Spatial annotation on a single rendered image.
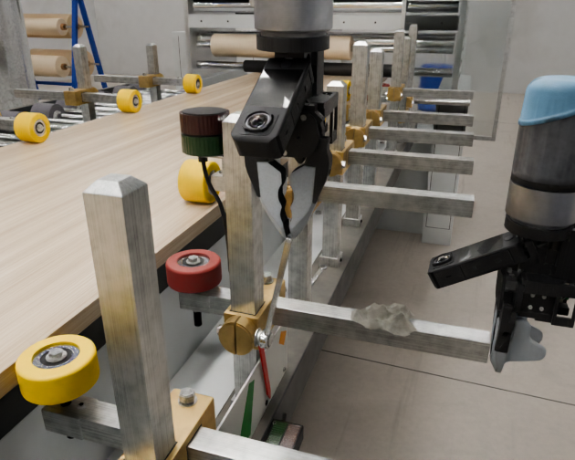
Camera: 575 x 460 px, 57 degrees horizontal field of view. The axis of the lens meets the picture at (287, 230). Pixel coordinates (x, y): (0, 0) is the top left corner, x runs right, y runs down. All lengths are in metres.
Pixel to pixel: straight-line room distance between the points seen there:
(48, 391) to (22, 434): 0.14
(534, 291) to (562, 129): 0.18
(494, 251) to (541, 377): 1.58
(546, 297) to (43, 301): 0.61
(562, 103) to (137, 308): 0.44
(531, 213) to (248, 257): 0.33
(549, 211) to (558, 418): 1.48
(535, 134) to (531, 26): 8.56
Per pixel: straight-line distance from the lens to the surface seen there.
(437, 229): 3.09
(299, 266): 0.94
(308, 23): 0.51
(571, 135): 0.60
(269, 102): 0.49
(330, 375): 2.02
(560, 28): 9.19
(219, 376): 1.01
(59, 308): 0.72
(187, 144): 0.64
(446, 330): 0.72
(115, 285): 0.44
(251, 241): 0.66
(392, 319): 0.71
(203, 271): 0.75
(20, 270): 0.84
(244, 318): 0.71
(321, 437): 1.79
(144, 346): 0.46
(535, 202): 0.61
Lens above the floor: 1.25
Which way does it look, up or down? 23 degrees down
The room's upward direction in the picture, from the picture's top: straight up
